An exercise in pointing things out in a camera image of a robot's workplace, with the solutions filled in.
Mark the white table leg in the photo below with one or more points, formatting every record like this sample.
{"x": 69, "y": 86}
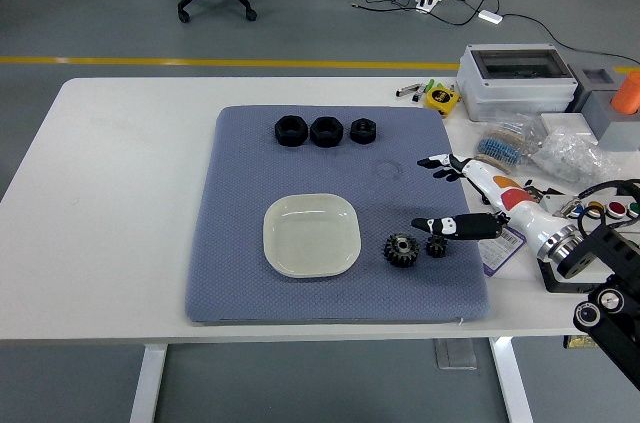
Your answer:
{"x": 510, "y": 383}
{"x": 147, "y": 383}

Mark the small black hex nut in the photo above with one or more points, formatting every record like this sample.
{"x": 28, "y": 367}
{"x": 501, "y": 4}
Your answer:
{"x": 363, "y": 131}

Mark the purple-edged label card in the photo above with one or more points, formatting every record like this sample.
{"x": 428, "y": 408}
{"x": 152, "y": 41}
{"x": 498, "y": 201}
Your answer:
{"x": 500, "y": 253}

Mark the blue-grey textured mat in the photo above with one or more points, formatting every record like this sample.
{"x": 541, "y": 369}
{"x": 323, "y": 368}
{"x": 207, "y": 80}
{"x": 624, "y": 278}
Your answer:
{"x": 240, "y": 223}

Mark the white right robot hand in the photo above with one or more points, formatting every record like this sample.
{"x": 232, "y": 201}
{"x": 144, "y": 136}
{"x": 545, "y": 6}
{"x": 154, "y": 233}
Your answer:
{"x": 520, "y": 213}

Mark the white power adapter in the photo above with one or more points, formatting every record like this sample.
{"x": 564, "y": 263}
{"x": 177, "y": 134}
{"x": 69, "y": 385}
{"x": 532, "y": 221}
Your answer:
{"x": 490, "y": 16}

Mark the green marker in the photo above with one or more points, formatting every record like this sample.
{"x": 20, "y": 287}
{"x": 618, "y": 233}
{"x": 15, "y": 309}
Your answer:
{"x": 430, "y": 85}

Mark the large black metal gear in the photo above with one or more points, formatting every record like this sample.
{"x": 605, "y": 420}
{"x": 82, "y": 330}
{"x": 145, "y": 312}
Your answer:
{"x": 401, "y": 253}

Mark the grey block holder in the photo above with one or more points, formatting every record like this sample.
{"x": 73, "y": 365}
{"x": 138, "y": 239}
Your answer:
{"x": 600, "y": 103}

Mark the grey electrical enclosure box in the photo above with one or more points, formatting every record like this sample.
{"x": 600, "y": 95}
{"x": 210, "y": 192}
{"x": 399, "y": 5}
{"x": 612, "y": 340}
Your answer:
{"x": 510, "y": 93}

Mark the yellow tape measure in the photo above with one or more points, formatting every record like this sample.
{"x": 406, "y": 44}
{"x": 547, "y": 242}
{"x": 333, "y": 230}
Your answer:
{"x": 441, "y": 99}

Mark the clear plastic parts bag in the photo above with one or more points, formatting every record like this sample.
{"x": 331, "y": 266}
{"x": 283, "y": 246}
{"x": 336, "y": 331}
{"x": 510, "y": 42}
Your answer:
{"x": 575, "y": 158}

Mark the large black hex nut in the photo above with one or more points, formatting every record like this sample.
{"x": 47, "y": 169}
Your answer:
{"x": 326, "y": 132}
{"x": 290, "y": 131}

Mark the white square plate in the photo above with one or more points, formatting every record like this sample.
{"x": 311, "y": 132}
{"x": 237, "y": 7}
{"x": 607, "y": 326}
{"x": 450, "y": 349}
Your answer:
{"x": 310, "y": 238}

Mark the grey push-button control box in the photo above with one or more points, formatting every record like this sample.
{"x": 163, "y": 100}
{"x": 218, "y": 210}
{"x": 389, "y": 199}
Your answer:
{"x": 552, "y": 203}

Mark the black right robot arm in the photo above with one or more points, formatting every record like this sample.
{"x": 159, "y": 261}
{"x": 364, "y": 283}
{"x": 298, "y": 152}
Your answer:
{"x": 607, "y": 253}

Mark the grey floor plate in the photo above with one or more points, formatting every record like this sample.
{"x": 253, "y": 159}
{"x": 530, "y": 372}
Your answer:
{"x": 455, "y": 354}

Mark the white flat box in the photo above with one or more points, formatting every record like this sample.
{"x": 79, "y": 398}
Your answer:
{"x": 565, "y": 124}

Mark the small black clip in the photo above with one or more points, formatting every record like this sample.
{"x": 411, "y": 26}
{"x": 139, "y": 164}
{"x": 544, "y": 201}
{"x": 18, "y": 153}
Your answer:
{"x": 417, "y": 98}

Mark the orange cylinder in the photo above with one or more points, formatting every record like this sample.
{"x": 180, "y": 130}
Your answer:
{"x": 629, "y": 93}

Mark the small black metal gear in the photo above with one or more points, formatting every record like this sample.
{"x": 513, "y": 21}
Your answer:
{"x": 436, "y": 247}

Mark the bag of blue resistors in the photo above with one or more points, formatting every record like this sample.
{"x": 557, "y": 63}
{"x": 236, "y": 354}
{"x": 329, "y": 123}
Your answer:
{"x": 505, "y": 135}

